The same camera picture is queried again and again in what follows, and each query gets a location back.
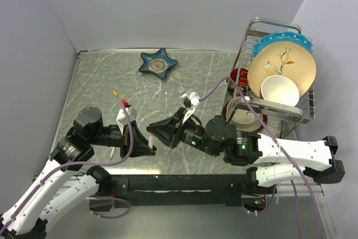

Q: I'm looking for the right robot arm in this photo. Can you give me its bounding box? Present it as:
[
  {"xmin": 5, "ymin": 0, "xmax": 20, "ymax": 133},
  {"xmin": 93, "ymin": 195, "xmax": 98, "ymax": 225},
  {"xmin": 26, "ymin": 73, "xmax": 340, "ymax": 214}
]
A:
[{"xmin": 147, "ymin": 108, "xmax": 345, "ymax": 193}]

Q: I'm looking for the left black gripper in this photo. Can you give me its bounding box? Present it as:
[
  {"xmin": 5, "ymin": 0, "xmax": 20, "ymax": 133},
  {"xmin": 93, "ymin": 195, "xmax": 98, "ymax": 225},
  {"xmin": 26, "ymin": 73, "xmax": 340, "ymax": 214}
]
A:
[{"xmin": 88, "ymin": 117, "xmax": 156, "ymax": 157}]

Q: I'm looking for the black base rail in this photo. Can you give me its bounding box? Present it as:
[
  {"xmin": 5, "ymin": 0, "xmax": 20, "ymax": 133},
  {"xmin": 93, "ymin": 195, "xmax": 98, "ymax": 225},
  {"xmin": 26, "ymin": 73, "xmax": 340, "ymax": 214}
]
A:
[{"xmin": 96, "ymin": 174, "xmax": 276, "ymax": 207}]

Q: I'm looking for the tan bird plate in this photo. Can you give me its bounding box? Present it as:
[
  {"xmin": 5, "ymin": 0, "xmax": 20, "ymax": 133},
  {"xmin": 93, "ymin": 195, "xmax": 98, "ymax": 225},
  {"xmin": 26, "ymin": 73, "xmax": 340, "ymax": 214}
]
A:
[{"xmin": 247, "ymin": 41, "xmax": 317, "ymax": 96}]

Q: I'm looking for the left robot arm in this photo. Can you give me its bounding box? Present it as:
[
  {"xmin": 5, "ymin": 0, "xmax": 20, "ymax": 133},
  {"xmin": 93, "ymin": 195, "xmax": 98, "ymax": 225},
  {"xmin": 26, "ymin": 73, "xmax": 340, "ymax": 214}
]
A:
[{"xmin": 1, "ymin": 105, "xmax": 156, "ymax": 238}]

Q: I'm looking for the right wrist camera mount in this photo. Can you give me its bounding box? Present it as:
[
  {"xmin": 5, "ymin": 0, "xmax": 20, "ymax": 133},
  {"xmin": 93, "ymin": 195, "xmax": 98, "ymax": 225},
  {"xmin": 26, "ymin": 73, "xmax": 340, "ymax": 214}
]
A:
[{"xmin": 180, "ymin": 89, "xmax": 200, "ymax": 123}]

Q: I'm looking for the blue dotted plate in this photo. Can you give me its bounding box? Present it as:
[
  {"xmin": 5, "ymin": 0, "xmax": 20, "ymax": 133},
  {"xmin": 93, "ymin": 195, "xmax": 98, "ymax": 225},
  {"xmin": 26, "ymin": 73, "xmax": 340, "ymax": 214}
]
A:
[{"xmin": 252, "ymin": 31, "xmax": 313, "ymax": 58}]

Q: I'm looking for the blue star-shaped dish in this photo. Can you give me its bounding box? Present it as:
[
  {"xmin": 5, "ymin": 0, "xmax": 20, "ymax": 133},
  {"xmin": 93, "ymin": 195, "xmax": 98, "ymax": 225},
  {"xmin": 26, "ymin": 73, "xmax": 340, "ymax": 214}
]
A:
[{"xmin": 138, "ymin": 48, "xmax": 178, "ymax": 79}]

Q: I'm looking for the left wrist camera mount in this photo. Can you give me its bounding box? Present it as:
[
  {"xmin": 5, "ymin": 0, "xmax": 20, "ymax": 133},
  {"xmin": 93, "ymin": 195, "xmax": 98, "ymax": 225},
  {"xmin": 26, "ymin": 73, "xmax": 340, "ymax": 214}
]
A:
[{"xmin": 116, "ymin": 98, "xmax": 137, "ymax": 134}]

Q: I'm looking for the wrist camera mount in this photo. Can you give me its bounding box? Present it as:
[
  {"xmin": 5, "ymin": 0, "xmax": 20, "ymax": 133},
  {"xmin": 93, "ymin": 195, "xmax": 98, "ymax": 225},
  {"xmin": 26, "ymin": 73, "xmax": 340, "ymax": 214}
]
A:
[
  {"xmin": 180, "ymin": 89, "xmax": 200, "ymax": 123},
  {"xmin": 116, "ymin": 98, "xmax": 137, "ymax": 134}
]

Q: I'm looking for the white marker yellow tip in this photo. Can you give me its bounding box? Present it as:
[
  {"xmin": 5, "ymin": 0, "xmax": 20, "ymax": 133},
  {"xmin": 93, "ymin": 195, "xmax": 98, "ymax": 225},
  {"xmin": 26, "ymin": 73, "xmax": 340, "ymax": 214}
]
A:
[{"xmin": 110, "ymin": 147, "xmax": 116, "ymax": 159}]

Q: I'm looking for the white marker orange tip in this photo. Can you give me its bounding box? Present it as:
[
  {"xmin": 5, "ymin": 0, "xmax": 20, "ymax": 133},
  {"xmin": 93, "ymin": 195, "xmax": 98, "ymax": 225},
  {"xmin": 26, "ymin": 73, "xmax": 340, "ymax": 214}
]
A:
[{"xmin": 148, "ymin": 134, "xmax": 154, "ymax": 148}]

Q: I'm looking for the red rimmed bowl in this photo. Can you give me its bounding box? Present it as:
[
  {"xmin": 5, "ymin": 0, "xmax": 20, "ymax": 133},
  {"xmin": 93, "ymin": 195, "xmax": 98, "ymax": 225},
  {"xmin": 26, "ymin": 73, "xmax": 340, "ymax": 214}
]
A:
[{"xmin": 222, "ymin": 97, "xmax": 263, "ymax": 133}]

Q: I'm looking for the white bowl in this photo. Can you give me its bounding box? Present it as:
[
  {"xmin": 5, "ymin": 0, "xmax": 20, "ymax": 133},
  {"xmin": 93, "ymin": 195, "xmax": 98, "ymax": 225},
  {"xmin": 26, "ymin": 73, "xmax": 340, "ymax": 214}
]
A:
[{"xmin": 260, "ymin": 75, "xmax": 300, "ymax": 106}]

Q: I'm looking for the metal dish rack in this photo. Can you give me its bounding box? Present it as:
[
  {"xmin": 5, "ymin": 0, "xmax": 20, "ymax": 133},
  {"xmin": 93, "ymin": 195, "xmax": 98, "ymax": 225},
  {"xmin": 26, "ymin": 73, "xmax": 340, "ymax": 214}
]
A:
[{"xmin": 230, "ymin": 17, "xmax": 317, "ymax": 138}]

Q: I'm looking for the red cup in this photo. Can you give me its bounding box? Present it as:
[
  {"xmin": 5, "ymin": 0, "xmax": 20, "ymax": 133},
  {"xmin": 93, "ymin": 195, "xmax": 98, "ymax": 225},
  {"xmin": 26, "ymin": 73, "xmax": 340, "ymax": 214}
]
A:
[{"xmin": 227, "ymin": 68, "xmax": 248, "ymax": 96}]

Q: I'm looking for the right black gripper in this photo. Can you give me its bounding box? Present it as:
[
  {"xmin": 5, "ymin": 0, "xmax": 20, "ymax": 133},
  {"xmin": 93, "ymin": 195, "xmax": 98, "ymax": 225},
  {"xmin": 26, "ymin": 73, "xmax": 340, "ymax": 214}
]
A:
[{"xmin": 144, "ymin": 111, "xmax": 216, "ymax": 159}]

